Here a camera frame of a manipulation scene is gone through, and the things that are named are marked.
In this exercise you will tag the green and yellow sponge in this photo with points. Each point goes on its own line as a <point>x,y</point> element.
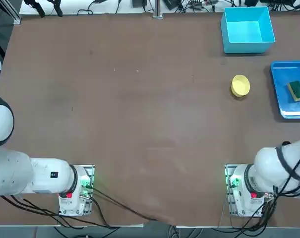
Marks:
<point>297,91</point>

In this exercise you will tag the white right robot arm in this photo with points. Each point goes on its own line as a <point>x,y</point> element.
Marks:
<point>266,171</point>

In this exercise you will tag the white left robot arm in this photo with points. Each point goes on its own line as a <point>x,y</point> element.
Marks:
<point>16,171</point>

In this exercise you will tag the yellow bowl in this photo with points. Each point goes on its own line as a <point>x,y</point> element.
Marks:
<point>240,85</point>

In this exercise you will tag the dark blue tray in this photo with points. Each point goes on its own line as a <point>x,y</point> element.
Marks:
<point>281,99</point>

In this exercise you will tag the black power adapter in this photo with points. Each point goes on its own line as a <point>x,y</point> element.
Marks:
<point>139,3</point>

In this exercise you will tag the black electronic device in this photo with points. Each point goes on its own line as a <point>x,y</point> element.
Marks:
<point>172,3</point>

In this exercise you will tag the light blue bin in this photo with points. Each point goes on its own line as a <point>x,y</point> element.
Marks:
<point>244,32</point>

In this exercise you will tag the aluminium profile bar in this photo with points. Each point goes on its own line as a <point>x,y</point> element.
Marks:
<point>8,10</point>

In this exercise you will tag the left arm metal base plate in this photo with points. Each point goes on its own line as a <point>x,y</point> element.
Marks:
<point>91,171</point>

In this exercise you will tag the aluminium frame post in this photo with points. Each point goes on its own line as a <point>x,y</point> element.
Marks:
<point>157,8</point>

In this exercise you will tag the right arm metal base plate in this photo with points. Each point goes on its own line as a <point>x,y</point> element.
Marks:
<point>227,198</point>

